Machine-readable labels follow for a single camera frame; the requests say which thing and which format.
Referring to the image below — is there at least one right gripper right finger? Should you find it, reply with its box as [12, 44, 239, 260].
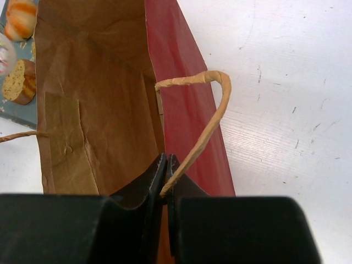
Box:
[167, 156, 321, 263]

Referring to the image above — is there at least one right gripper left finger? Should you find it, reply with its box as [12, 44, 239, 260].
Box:
[1, 154, 167, 263]

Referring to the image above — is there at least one red paper bag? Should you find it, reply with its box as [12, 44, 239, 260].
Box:
[0, 0, 237, 264]

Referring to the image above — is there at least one sliced bread piece upper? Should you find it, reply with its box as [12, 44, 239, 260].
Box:
[2, 59, 36, 105]

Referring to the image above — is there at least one round striped bun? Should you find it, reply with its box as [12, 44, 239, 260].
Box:
[4, 0, 37, 42]

